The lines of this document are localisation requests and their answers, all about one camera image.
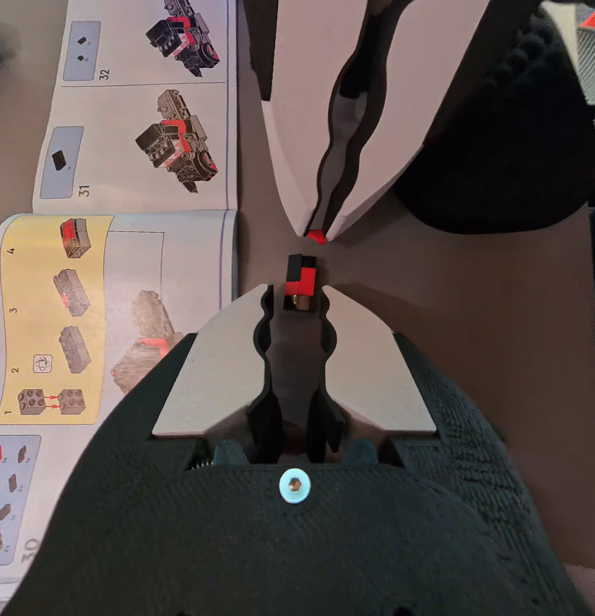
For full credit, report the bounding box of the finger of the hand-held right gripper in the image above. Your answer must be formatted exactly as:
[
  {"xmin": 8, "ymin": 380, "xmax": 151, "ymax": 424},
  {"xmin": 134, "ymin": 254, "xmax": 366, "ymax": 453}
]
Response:
[
  {"xmin": 260, "ymin": 0, "xmax": 375, "ymax": 236},
  {"xmin": 323, "ymin": 0, "xmax": 492, "ymax": 242}
]

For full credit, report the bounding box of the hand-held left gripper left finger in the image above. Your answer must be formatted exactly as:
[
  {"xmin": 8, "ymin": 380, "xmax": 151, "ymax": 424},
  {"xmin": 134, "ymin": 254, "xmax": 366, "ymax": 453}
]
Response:
[{"xmin": 152, "ymin": 283, "xmax": 284, "ymax": 464}]

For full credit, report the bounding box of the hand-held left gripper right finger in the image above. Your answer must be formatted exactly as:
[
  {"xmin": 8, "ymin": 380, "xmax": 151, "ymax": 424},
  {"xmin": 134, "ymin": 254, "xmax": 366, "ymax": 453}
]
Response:
[{"xmin": 306, "ymin": 284, "xmax": 439, "ymax": 464}]

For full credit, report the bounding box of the red and black brick assembly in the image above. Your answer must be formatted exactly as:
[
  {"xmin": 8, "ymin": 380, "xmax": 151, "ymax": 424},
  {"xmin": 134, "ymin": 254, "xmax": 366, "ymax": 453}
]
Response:
[{"xmin": 283, "ymin": 253, "xmax": 318, "ymax": 312}]

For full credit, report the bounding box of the grey-brown desk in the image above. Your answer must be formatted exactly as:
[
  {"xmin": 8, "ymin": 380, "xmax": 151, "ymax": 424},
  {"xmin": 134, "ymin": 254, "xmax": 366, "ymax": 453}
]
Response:
[{"xmin": 0, "ymin": 0, "xmax": 595, "ymax": 616}]

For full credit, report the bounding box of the dark cloth bundle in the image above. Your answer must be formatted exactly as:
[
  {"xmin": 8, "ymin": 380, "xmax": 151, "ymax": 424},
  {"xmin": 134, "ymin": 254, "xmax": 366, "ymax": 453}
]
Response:
[{"xmin": 394, "ymin": 14, "xmax": 595, "ymax": 236}]

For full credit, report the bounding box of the open building instruction booklet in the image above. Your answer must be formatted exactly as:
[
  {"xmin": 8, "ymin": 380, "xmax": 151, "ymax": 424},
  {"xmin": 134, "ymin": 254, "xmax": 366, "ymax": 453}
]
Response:
[{"xmin": 0, "ymin": 0, "xmax": 240, "ymax": 602}]

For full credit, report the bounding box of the pale box with red corner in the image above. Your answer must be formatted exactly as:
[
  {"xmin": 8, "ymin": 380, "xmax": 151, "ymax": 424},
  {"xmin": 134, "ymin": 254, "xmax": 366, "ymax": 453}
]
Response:
[{"xmin": 574, "ymin": 7, "xmax": 595, "ymax": 104}]

